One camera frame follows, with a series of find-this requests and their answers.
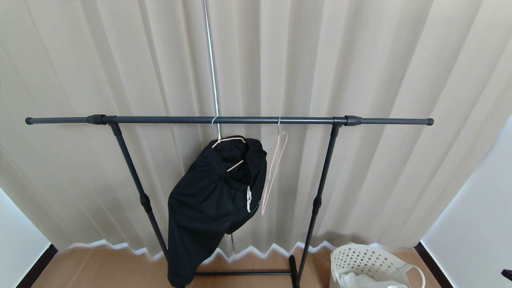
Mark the pink clothes hanger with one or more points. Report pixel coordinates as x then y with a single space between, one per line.
276 160
236 164

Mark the black shorts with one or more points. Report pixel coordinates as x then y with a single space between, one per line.
200 216

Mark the black clothes rack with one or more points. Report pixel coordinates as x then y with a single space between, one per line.
160 119

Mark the white laundry basket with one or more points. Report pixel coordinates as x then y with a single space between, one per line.
372 260

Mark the beige curtain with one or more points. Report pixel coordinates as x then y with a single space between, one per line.
360 60

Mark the white garment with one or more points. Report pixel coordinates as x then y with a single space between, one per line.
368 280

